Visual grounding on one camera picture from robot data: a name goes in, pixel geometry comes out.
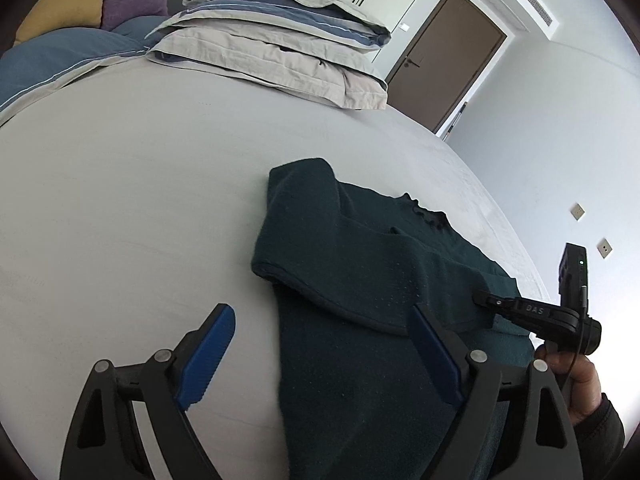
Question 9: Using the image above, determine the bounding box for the yellow cushion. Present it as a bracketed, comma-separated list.
[12, 0, 111, 47]

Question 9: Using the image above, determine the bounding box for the person's right forearm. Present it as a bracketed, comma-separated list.
[572, 392, 626, 480]

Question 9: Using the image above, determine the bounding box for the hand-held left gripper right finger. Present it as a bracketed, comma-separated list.
[409, 304, 583, 480]

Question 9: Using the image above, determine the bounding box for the blue quilt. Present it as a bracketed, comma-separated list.
[0, 27, 151, 128]

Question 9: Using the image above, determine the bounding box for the dark green sweater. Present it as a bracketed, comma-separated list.
[250, 157, 536, 480]

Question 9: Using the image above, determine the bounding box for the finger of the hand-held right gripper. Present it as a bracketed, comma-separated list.
[472, 287, 516, 318]

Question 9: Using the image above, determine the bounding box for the person's right hand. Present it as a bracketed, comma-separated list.
[534, 345, 601, 428]

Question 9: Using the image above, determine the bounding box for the brown door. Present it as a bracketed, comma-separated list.
[385, 0, 509, 134]

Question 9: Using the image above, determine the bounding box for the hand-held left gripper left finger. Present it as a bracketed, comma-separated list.
[60, 302, 236, 480]

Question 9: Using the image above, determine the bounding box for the blue striped pillow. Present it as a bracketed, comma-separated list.
[145, 0, 392, 50]

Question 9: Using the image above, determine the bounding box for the white bed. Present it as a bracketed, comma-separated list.
[0, 60, 561, 480]

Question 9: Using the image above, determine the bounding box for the crumpled beige pillow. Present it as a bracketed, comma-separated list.
[146, 26, 389, 111]

